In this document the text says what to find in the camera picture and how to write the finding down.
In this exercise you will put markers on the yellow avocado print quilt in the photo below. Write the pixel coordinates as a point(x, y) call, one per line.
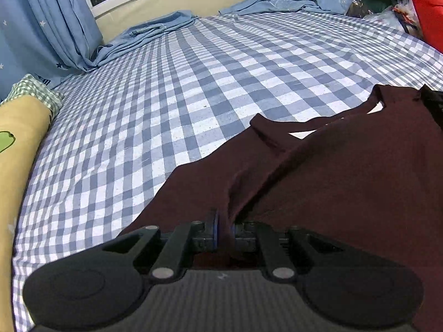
point(17, 145)

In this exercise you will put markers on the clear plastic bag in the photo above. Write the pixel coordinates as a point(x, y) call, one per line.
point(384, 15)

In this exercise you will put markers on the maroon printed sweatshirt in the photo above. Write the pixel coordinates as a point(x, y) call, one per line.
point(328, 186)

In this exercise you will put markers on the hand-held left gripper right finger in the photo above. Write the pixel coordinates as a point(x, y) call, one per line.
point(245, 238)

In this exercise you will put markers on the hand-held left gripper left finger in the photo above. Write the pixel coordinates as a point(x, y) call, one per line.
point(215, 230)

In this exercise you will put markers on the green checked pillow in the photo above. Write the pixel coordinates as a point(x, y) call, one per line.
point(38, 91)

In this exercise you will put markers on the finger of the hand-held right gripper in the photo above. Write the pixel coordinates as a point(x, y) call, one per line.
point(434, 105)

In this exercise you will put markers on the blue checked bed sheet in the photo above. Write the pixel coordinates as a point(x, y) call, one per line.
point(173, 93)

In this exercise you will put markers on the red shopping bag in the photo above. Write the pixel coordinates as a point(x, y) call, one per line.
point(431, 13)

